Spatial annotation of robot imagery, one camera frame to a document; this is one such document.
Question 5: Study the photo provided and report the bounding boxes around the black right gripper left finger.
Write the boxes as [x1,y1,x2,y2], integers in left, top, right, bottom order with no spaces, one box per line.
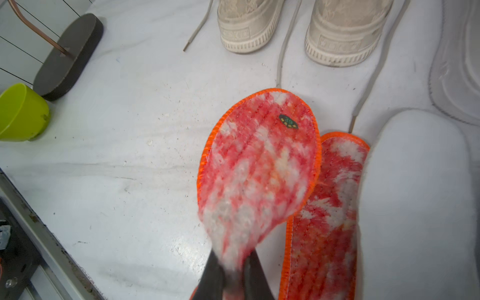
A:
[191,251,225,300]

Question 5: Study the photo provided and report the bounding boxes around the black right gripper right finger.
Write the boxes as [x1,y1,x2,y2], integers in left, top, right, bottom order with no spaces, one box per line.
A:
[243,249,275,300]

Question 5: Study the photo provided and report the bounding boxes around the red translucent shoe insole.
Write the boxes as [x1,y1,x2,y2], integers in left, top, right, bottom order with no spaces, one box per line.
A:
[278,132,370,300]

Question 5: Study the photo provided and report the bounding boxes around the grey shoe insole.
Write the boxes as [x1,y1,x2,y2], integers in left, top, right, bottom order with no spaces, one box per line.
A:
[355,109,480,300]
[429,1,480,126]

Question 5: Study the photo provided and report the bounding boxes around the beige sneaker red label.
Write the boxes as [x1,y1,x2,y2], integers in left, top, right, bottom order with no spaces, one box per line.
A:
[304,0,411,134]
[182,0,303,89]

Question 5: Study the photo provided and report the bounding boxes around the green plastic bowl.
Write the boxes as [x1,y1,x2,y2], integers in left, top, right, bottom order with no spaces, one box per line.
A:
[1,83,51,142]

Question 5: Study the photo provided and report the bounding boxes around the dark oval stand base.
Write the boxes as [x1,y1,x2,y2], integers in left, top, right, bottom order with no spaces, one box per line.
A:
[32,13,104,101]

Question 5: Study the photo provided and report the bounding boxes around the aluminium mounting rail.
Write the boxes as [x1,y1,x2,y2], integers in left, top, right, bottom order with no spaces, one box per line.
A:
[1,172,104,300]

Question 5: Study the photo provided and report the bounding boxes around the scrolled metal wire stand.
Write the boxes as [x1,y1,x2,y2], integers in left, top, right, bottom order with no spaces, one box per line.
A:
[7,0,72,57]

